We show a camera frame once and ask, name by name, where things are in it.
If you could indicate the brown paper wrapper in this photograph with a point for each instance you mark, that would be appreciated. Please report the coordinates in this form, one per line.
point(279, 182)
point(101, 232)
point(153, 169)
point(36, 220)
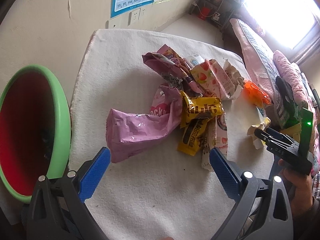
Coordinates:
point(236, 79)

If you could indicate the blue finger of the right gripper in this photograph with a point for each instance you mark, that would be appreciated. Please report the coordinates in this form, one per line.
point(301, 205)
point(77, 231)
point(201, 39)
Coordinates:
point(262, 135)
point(274, 135)

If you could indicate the black clothing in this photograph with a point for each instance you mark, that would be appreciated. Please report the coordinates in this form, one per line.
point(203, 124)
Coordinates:
point(289, 103)

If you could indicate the green red trash bin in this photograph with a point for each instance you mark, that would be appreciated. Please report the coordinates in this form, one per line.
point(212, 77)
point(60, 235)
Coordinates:
point(35, 130)

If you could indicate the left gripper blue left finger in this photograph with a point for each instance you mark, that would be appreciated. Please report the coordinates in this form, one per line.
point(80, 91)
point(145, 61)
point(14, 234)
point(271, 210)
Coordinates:
point(91, 173)

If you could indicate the pink white stick wrapper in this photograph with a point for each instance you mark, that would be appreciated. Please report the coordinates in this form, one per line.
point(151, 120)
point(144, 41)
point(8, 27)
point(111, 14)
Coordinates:
point(215, 136)

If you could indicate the purple foil candy wrapper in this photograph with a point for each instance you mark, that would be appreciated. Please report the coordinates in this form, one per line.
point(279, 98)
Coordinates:
point(174, 69)

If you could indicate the white blue milk carton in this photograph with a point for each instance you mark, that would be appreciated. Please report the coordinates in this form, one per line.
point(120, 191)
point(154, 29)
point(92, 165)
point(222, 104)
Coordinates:
point(194, 60)

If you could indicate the orange plastic bag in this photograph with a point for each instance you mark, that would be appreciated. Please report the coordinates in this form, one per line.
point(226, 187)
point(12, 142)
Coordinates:
point(256, 95)

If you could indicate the white wall socket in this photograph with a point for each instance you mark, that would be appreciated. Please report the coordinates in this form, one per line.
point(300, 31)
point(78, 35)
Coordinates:
point(137, 16)

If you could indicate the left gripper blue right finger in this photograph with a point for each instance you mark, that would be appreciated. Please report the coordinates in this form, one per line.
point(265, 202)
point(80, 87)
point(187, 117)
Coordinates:
point(226, 173)

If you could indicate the right hand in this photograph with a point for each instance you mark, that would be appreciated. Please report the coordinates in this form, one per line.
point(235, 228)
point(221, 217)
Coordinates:
point(302, 200)

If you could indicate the yellow medicine box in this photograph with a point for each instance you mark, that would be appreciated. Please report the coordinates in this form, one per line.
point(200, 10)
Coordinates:
point(258, 144)

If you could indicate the yellow Sable biscuit wrapper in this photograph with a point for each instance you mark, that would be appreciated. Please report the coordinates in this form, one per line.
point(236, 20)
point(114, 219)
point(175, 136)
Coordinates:
point(196, 113)

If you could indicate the strawberry pink carton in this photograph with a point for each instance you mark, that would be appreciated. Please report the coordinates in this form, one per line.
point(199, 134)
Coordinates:
point(213, 80)

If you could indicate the pink Pocky bag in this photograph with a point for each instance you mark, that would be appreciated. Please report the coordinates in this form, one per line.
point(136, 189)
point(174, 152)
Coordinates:
point(129, 134)

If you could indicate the black metal shelf rack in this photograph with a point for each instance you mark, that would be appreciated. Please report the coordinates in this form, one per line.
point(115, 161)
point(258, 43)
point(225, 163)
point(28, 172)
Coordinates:
point(221, 11)

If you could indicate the red container on shelf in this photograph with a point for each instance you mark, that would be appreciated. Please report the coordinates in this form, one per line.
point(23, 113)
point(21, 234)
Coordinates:
point(204, 13)

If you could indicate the bed with plaid quilt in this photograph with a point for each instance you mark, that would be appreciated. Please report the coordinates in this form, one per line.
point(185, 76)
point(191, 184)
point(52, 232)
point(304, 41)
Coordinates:
point(258, 59)

